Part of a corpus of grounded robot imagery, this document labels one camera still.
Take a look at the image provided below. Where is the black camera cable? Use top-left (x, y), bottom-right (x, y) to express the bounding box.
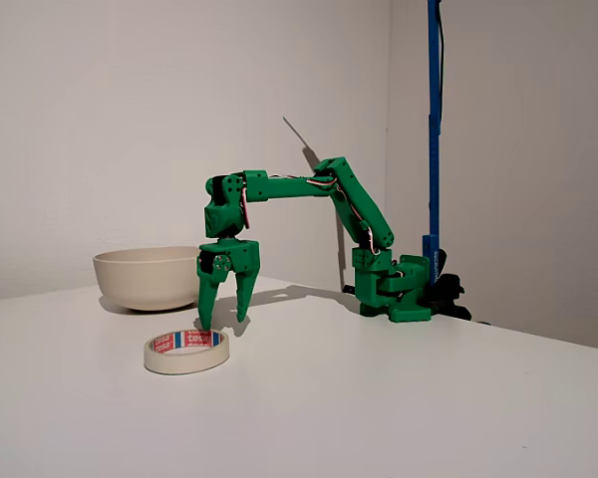
top-left (437, 0), bottom-right (449, 131)

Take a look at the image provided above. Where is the black table clamp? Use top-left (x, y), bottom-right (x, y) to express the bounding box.
top-left (428, 247), bottom-right (473, 321)

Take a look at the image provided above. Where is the blue camera pole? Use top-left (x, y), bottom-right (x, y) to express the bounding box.
top-left (422, 0), bottom-right (448, 288)

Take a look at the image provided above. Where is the white masking tape roll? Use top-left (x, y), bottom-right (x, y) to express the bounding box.
top-left (143, 329), bottom-right (231, 376)

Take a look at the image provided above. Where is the white round bowl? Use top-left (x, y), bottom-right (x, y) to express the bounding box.
top-left (92, 245), bottom-right (203, 313)

